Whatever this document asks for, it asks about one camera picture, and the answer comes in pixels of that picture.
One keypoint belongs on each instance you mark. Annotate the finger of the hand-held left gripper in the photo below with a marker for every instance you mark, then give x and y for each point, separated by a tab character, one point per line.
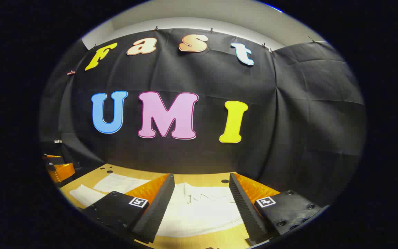
62	172
52	156

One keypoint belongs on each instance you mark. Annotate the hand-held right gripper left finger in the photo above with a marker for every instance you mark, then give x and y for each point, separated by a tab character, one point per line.
157	211

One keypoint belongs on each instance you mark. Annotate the black backdrop cloth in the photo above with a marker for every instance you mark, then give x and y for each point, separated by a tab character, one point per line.
202	155

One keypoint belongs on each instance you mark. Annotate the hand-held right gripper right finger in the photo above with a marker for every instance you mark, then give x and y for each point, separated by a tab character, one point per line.
245	211

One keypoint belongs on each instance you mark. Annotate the white jeans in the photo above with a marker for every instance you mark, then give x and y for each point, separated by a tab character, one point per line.
199	214

